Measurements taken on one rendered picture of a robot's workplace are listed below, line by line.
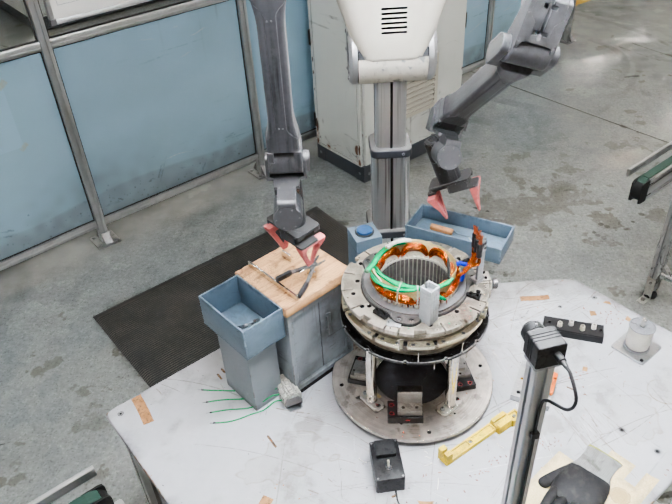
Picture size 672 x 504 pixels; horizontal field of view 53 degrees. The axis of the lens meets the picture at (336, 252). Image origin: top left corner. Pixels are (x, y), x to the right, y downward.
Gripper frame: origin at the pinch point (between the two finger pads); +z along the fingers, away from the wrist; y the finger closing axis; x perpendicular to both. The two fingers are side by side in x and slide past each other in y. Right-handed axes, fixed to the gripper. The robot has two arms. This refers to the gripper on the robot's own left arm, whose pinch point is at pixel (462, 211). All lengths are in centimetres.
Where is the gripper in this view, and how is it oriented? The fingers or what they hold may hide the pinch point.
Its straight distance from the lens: 168.8
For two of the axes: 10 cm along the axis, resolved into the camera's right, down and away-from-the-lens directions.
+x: 2.7, -5.0, 8.2
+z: 4.0, 8.4, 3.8
